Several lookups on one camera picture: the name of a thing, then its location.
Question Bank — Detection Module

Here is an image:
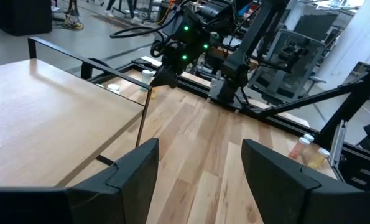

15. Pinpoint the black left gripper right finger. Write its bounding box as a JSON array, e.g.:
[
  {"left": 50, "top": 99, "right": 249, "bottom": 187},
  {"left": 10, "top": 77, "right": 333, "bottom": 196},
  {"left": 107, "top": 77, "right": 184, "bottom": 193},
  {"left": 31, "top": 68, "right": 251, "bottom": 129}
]
[{"left": 241, "top": 139, "right": 370, "bottom": 224}]

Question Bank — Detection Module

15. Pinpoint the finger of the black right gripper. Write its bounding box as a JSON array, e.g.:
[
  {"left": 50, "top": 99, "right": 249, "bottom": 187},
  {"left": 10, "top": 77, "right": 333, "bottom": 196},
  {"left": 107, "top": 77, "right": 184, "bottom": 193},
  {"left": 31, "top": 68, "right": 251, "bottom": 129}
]
[{"left": 150, "top": 66, "right": 179, "bottom": 89}]

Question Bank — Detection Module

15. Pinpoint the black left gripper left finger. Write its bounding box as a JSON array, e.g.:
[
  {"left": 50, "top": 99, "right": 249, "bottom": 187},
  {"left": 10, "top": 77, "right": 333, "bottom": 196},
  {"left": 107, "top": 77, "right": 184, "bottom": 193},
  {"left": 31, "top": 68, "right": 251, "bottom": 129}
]
[{"left": 0, "top": 138, "right": 160, "bottom": 224}]

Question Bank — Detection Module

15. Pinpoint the teal medicine bottle white cap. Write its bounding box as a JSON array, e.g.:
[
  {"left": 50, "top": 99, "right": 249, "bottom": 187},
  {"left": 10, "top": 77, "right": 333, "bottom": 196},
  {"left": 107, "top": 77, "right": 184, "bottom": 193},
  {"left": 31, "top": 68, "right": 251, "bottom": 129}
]
[
  {"left": 302, "top": 133, "right": 315, "bottom": 147},
  {"left": 141, "top": 69, "right": 153, "bottom": 91}
]

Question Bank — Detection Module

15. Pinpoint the clear plastic bottle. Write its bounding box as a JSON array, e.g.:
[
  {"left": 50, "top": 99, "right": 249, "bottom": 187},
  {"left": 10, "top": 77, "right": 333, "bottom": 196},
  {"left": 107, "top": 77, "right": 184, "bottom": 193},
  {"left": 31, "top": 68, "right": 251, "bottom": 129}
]
[{"left": 289, "top": 136, "right": 311, "bottom": 160}]

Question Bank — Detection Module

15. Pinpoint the yellow medicine bottle white cap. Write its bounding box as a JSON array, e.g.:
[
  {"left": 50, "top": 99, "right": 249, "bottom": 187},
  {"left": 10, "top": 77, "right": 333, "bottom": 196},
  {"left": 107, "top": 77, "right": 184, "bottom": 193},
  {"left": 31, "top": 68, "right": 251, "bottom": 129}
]
[{"left": 307, "top": 147, "right": 331, "bottom": 169}]

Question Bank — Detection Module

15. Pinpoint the person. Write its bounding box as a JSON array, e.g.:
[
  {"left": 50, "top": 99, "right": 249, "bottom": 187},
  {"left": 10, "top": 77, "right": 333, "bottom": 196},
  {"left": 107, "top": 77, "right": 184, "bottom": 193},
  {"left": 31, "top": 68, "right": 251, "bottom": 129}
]
[{"left": 105, "top": 0, "right": 136, "bottom": 18}]

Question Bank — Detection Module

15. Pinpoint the black cabinet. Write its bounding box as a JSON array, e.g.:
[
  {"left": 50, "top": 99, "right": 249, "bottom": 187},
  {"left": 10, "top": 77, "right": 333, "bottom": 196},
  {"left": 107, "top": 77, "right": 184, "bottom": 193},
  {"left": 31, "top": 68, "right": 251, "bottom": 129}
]
[{"left": 0, "top": 0, "right": 53, "bottom": 37}]

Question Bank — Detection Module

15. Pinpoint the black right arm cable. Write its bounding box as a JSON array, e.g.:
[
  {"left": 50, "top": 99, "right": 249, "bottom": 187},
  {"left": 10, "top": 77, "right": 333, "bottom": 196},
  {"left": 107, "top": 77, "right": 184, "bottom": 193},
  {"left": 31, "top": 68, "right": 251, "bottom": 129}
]
[{"left": 109, "top": 11, "right": 181, "bottom": 40}]

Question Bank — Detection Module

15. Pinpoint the silver mount bracket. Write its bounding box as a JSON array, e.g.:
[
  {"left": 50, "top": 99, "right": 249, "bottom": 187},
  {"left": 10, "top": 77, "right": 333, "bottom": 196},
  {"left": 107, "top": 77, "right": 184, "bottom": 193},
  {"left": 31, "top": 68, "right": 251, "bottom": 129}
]
[{"left": 329, "top": 119, "right": 349, "bottom": 169}]

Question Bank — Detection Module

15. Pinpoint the wooden shelf with black frame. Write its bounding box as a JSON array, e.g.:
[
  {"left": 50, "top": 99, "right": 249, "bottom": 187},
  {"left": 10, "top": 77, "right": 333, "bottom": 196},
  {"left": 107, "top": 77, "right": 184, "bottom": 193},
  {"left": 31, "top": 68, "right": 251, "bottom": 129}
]
[{"left": 0, "top": 36, "right": 154, "bottom": 188}]

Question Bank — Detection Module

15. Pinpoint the yellow cable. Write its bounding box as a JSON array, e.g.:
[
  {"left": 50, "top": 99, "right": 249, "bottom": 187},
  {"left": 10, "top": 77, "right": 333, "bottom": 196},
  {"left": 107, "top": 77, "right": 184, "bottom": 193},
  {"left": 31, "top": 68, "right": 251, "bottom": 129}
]
[{"left": 63, "top": 12, "right": 85, "bottom": 31}]

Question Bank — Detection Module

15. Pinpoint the black aluminium table frame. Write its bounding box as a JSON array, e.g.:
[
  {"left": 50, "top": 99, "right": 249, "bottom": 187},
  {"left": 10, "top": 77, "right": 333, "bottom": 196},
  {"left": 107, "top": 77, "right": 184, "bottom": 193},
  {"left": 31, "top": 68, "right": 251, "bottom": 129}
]
[{"left": 78, "top": 52, "right": 370, "bottom": 192}]

